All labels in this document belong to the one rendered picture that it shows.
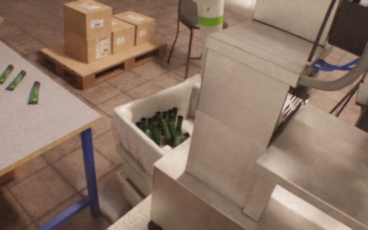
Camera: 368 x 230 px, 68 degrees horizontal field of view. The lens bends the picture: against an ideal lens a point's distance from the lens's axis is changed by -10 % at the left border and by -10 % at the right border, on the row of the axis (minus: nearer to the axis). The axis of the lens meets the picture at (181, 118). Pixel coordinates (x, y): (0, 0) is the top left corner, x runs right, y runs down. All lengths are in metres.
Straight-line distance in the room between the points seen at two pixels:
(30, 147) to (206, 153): 0.76
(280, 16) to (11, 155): 1.00
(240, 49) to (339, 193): 0.28
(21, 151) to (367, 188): 1.09
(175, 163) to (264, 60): 0.36
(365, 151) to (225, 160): 0.28
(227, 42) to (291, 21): 0.18
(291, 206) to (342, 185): 0.23
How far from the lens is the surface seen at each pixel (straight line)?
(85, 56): 3.03
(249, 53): 0.50
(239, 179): 0.64
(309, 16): 0.64
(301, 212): 0.73
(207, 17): 1.37
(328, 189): 0.51
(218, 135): 0.60
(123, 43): 3.26
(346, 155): 0.60
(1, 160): 1.20
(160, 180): 0.75
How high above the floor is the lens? 1.55
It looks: 37 degrees down
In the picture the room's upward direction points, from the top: 9 degrees clockwise
